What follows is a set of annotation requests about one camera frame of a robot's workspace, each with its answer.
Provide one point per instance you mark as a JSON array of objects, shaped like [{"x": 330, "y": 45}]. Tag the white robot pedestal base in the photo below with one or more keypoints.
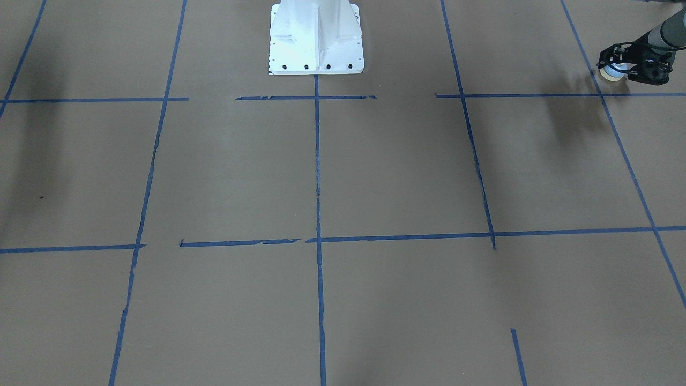
[{"x": 315, "y": 37}]

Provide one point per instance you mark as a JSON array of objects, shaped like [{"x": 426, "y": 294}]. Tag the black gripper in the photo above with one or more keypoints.
[{"x": 638, "y": 54}]

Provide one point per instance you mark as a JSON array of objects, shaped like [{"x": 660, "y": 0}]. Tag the blue and cream bell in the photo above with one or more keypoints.
[{"x": 613, "y": 72}]

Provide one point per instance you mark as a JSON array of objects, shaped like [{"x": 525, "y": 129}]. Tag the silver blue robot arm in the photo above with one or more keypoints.
[{"x": 671, "y": 33}]

